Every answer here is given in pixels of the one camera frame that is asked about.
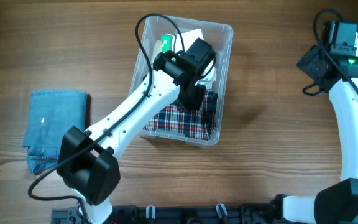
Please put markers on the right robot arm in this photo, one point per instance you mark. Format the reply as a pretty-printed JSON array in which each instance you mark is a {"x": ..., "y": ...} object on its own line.
[{"x": 338, "y": 203}]

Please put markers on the white printed t-shirt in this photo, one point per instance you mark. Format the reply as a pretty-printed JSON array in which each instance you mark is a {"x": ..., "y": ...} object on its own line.
[{"x": 173, "y": 42}]

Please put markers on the blue denim jeans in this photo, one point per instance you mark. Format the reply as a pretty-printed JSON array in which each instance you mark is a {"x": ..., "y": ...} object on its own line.
[{"x": 52, "y": 113}]

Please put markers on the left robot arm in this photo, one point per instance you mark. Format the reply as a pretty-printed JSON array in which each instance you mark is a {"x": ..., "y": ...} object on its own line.
[{"x": 88, "y": 160}]

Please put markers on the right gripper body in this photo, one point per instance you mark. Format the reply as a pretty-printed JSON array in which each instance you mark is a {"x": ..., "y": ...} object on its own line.
[{"x": 311, "y": 57}]

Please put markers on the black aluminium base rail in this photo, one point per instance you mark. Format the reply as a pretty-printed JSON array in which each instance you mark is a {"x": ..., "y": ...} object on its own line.
[{"x": 244, "y": 214}]

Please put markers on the red plaid shirt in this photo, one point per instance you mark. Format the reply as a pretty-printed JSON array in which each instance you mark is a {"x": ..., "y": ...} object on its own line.
[{"x": 196, "y": 124}]

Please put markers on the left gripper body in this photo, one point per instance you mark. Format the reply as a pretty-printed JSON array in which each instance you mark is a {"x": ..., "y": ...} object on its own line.
[{"x": 195, "y": 99}]

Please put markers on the clear plastic storage bin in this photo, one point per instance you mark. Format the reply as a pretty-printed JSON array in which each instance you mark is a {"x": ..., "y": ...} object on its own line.
[{"x": 219, "y": 36}]

